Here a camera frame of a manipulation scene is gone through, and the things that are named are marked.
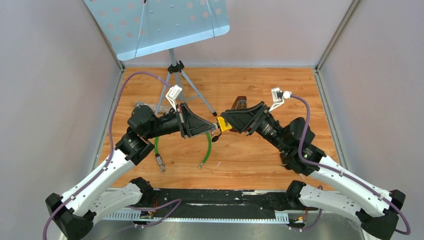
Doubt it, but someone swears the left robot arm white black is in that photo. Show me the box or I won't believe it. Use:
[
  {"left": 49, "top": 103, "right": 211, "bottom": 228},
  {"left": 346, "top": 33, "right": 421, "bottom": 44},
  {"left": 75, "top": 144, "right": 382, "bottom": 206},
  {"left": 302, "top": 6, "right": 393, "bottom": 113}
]
[{"left": 45, "top": 102, "right": 218, "bottom": 240}]

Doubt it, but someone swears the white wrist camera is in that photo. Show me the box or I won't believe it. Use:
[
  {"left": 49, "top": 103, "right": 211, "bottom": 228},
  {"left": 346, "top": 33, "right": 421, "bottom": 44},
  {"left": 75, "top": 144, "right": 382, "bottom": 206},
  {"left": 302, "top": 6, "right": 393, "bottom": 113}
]
[
  {"left": 165, "top": 84, "right": 183, "bottom": 111},
  {"left": 269, "top": 87, "right": 292, "bottom": 112}
]

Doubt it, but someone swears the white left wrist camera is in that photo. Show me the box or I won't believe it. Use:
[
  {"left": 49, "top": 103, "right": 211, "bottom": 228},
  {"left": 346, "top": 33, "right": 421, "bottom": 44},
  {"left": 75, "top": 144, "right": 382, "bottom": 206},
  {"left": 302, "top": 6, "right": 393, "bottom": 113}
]
[{"left": 165, "top": 84, "right": 183, "bottom": 111}]

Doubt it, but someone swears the green cable lock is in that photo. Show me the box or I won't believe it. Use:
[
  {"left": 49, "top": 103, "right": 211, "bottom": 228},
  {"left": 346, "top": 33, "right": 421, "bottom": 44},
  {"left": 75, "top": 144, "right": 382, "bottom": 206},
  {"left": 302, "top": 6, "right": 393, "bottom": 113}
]
[{"left": 153, "top": 132, "right": 212, "bottom": 173}]

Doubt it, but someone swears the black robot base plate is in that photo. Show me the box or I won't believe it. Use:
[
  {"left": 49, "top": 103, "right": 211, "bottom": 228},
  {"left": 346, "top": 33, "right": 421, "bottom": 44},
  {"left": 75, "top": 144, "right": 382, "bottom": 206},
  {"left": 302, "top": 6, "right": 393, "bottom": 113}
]
[{"left": 133, "top": 188, "right": 306, "bottom": 220}]

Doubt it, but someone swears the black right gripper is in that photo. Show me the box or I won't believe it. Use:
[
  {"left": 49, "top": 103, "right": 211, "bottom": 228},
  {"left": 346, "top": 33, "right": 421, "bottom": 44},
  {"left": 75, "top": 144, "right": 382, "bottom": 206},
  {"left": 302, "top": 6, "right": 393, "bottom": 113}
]
[{"left": 219, "top": 102, "right": 290, "bottom": 154}]

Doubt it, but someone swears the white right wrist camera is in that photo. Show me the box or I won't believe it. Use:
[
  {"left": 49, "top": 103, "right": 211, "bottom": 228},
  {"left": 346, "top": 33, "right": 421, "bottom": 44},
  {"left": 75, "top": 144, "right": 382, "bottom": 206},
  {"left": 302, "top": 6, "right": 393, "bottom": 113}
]
[{"left": 269, "top": 87, "right": 292, "bottom": 112}]

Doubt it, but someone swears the light blue music stand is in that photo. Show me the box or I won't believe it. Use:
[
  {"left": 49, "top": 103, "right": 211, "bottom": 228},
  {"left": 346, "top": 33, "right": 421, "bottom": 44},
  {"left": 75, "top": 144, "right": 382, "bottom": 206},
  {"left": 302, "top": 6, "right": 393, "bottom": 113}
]
[{"left": 84, "top": 0, "right": 230, "bottom": 116}]

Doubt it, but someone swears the yellow padlock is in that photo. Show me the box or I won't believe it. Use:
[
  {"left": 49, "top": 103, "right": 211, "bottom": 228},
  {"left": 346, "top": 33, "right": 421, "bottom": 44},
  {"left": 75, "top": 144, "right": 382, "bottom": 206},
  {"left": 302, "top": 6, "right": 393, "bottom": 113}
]
[{"left": 217, "top": 116, "right": 233, "bottom": 133}]

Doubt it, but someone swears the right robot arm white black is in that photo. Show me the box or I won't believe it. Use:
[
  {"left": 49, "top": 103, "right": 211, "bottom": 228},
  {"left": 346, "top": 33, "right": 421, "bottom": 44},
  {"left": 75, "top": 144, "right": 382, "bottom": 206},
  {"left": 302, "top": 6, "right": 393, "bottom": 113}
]
[{"left": 221, "top": 102, "right": 406, "bottom": 240}]

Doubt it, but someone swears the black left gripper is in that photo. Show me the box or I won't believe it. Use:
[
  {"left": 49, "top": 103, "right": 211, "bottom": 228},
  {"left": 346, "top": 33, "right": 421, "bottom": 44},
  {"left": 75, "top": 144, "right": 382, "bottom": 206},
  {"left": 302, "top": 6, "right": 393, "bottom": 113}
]
[{"left": 144, "top": 101, "right": 216, "bottom": 139}]

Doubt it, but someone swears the brown wooden metronome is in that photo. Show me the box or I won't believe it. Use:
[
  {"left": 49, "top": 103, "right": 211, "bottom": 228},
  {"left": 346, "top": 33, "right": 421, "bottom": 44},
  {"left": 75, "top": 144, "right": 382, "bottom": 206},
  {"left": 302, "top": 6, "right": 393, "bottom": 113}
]
[{"left": 230, "top": 95, "right": 248, "bottom": 110}]

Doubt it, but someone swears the glittery silver microphone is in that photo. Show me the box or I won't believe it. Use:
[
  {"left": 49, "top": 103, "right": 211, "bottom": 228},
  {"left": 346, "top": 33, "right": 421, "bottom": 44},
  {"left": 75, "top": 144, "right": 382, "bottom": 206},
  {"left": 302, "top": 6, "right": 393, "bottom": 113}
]
[{"left": 135, "top": 101, "right": 171, "bottom": 114}]

